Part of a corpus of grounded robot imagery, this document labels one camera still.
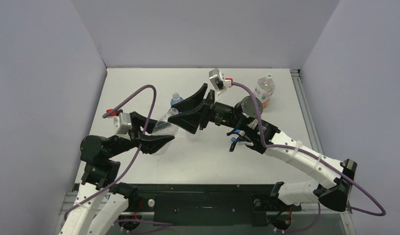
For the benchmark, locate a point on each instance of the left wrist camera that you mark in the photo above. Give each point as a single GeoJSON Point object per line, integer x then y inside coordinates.
{"type": "Point", "coordinates": [121, 121]}

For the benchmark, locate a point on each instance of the clear bottle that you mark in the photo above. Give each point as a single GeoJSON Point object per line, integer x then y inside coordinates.
{"type": "Point", "coordinates": [190, 136]}
{"type": "Point", "coordinates": [164, 127]}

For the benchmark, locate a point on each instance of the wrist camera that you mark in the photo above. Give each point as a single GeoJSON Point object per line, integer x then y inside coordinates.
{"type": "Point", "coordinates": [219, 82]}
{"type": "Point", "coordinates": [121, 121]}

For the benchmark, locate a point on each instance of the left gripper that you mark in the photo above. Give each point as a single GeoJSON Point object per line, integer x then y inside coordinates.
{"type": "Point", "coordinates": [151, 142]}

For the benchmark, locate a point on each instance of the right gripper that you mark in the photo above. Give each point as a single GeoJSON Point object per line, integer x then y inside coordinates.
{"type": "Point", "coordinates": [207, 111]}

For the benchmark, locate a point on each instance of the blue label bottle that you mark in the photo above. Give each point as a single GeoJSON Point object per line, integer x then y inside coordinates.
{"type": "Point", "coordinates": [176, 98]}

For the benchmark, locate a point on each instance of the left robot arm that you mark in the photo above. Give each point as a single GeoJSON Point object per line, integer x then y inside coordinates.
{"type": "Point", "coordinates": [100, 200]}

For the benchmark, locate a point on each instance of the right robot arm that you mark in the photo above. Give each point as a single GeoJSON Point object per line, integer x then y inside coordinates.
{"type": "Point", "coordinates": [330, 179]}

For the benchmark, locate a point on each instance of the aluminium rail frame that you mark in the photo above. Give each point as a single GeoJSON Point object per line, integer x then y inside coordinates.
{"type": "Point", "coordinates": [212, 159]}

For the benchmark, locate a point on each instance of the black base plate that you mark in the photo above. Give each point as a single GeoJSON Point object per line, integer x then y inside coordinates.
{"type": "Point", "coordinates": [206, 205]}

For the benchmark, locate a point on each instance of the green orange label bottle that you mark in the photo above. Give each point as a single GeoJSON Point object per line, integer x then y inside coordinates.
{"type": "Point", "coordinates": [264, 89]}

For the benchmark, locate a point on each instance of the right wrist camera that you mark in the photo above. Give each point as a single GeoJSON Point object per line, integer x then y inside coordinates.
{"type": "Point", "coordinates": [219, 82]}

